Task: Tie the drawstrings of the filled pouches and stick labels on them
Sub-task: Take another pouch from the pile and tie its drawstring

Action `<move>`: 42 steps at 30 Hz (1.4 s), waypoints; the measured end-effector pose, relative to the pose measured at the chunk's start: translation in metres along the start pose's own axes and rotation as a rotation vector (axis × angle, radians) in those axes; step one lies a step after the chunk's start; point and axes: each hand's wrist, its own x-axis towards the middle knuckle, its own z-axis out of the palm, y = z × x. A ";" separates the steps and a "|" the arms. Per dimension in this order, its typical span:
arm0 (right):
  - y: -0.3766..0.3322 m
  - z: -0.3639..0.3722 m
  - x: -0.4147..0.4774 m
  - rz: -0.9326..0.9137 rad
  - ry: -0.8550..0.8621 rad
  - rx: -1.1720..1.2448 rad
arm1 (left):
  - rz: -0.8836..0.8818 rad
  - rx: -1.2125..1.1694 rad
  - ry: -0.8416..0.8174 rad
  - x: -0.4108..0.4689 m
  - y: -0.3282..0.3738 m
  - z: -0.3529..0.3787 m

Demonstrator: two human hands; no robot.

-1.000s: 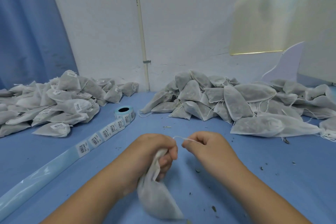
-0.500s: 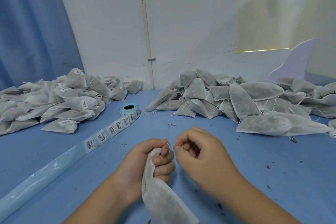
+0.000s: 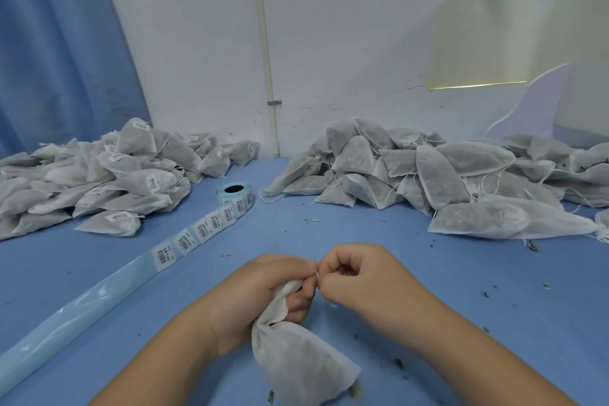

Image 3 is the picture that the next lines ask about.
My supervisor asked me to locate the person's right hand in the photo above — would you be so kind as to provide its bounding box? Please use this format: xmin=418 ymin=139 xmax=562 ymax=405
xmin=317 ymin=244 xmax=450 ymax=345

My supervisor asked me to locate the person's left hand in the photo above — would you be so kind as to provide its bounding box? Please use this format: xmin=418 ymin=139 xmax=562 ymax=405
xmin=202 ymin=253 xmax=321 ymax=357

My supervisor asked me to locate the white pouch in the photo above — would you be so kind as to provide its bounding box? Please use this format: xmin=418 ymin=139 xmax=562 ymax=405
xmin=250 ymin=279 xmax=363 ymax=406

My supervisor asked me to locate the blue label roll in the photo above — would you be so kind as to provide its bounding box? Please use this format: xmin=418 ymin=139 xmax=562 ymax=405
xmin=0 ymin=181 xmax=256 ymax=397

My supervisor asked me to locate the pile of unlabelled herb bags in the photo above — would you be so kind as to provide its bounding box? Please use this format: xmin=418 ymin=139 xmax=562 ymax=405
xmin=261 ymin=117 xmax=609 ymax=243

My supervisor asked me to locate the pile of labelled herb bags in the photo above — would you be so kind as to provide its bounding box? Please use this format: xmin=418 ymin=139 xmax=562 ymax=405
xmin=0 ymin=117 xmax=261 ymax=241

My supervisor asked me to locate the person's left forearm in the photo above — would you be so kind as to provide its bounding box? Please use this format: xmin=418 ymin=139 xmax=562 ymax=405
xmin=90 ymin=310 xmax=251 ymax=406

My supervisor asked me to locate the person's right forearm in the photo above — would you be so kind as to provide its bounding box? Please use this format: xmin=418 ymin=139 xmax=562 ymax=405
xmin=409 ymin=306 xmax=577 ymax=406

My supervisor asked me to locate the white curved board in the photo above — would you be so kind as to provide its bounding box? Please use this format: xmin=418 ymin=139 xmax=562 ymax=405
xmin=485 ymin=63 xmax=570 ymax=143

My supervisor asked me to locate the blue curtain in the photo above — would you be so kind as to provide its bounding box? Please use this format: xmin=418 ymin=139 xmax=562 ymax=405
xmin=0 ymin=0 xmax=152 ymax=160

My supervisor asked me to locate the large beige panel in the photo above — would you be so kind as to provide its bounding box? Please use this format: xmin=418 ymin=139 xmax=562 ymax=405
xmin=552 ymin=0 xmax=609 ymax=150

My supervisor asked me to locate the white wall pipe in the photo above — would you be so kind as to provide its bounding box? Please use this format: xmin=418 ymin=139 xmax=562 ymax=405
xmin=250 ymin=0 xmax=283 ymax=157

